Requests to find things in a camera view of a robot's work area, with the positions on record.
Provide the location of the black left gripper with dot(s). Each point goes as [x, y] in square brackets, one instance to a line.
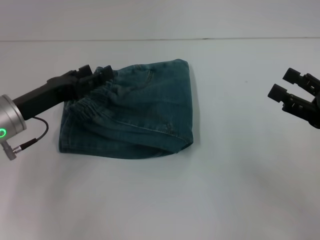
[50, 95]

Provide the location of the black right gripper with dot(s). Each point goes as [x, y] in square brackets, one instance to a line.
[316, 112]

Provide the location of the blue denim shorts with print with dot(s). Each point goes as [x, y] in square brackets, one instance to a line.
[140, 112]

